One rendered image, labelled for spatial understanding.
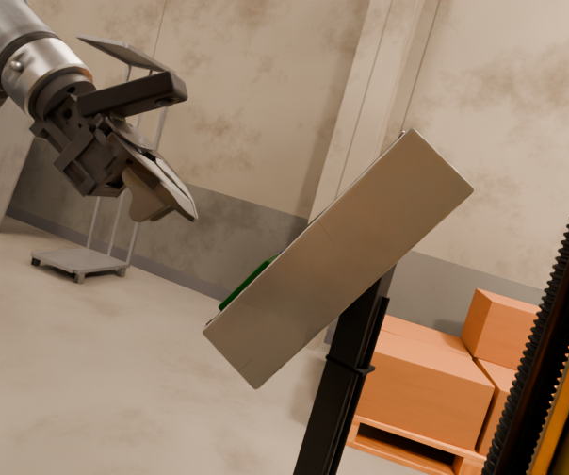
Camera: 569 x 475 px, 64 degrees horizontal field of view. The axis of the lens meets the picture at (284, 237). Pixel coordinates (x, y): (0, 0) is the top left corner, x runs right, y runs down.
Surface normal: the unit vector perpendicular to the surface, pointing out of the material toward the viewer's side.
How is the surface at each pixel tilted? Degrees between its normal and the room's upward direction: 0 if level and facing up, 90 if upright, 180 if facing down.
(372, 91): 90
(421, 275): 90
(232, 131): 90
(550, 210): 90
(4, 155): 80
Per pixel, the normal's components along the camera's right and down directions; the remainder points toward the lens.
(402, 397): -0.11, 0.09
